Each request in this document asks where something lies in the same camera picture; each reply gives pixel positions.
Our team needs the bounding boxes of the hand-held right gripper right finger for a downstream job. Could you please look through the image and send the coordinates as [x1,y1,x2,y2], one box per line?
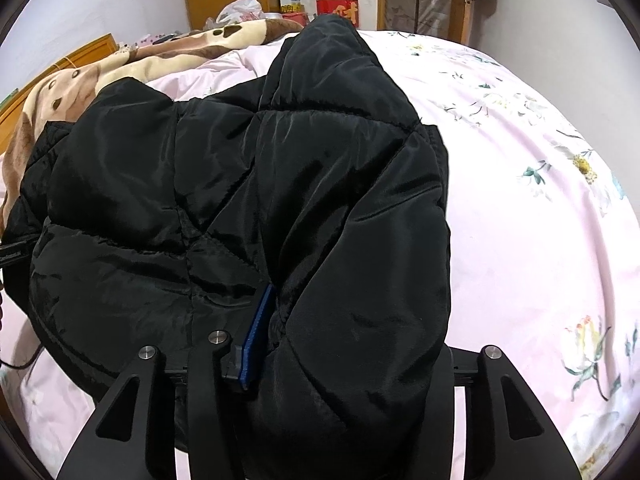
[405,344,583,480]

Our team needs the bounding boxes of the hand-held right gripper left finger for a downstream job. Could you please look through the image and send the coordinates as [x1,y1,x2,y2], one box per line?
[55,282,277,480]

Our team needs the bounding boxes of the black puffer jacket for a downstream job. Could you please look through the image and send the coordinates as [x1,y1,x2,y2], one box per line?
[2,14,456,480]

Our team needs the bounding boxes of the pink floral bed cover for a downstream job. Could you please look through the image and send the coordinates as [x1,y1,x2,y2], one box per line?
[0,30,640,480]

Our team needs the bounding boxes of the wooden headboard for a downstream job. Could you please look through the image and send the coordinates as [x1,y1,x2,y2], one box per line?
[0,33,118,133]

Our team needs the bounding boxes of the brown beige fleece blanket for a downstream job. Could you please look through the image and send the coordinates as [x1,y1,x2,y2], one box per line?
[0,17,306,226]

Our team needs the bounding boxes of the white plastic bag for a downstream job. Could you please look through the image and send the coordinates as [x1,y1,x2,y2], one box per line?
[202,0,268,29]

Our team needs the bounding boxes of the red gift box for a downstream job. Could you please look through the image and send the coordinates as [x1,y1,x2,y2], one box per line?
[316,0,360,28]

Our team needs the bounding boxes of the black cable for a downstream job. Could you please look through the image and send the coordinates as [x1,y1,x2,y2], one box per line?
[0,262,45,372]

